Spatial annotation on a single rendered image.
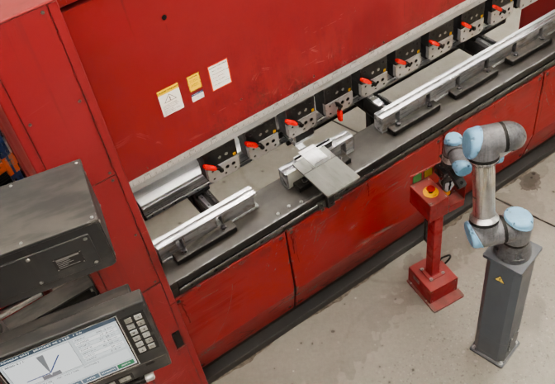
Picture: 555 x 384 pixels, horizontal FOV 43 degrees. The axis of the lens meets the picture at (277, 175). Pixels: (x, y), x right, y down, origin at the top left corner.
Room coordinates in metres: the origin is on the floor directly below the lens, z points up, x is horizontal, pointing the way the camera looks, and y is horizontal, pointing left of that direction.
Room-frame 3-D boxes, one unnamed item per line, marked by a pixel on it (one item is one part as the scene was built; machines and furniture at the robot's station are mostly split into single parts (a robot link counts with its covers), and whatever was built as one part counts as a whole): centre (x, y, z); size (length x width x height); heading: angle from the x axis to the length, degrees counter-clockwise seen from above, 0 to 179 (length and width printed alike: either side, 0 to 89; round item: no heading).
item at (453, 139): (2.16, -0.78, 1.03); 0.09 x 0.08 x 0.11; 1
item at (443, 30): (2.66, -0.83, 1.25); 0.15 x 0.09 x 0.17; 117
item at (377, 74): (2.48, -0.48, 1.25); 0.15 x 0.09 x 0.17; 117
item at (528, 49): (2.90, -1.42, 0.89); 0.30 x 0.05 x 0.03; 117
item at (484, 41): (3.27, -1.17, 0.81); 0.64 x 0.08 x 0.14; 27
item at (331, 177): (2.17, -0.21, 1.00); 0.26 x 0.18 x 0.01; 27
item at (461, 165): (2.06, -0.80, 1.02); 0.11 x 0.11 x 0.08; 1
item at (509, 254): (1.74, -0.92, 0.82); 0.15 x 0.15 x 0.10
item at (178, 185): (2.75, -0.37, 0.93); 2.30 x 0.14 x 0.10; 117
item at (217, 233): (1.98, 0.36, 0.89); 0.30 x 0.05 x 0.03; 117
